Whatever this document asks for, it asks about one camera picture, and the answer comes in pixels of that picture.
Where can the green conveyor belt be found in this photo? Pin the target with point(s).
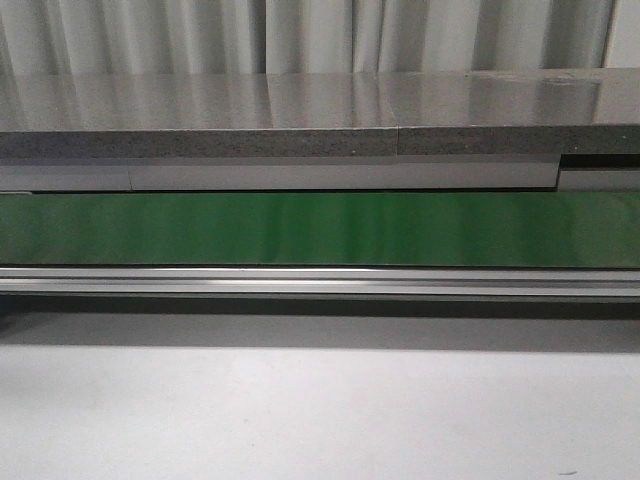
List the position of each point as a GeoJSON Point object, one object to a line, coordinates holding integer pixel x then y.
{"type": "Point", "coordinates": [453, 229]}

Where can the grey stone counter slab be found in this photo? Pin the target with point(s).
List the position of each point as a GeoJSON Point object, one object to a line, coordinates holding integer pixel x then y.
{"type": "Point", "coordinates": [575, 111]}

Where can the grey panel under counter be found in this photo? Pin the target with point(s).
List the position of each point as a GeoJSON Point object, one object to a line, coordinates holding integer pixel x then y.
{"type": "Point", "coordinates": [432, 172]}

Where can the aluminium conveyor side rail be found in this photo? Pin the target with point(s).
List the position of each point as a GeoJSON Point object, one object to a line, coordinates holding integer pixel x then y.
{"type": "Point", "coordinates": [403, 282]}

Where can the white pleated curtain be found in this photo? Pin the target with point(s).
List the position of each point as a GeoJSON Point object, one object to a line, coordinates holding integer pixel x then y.
{"type": "Point", "coordinates": [275, 37]}

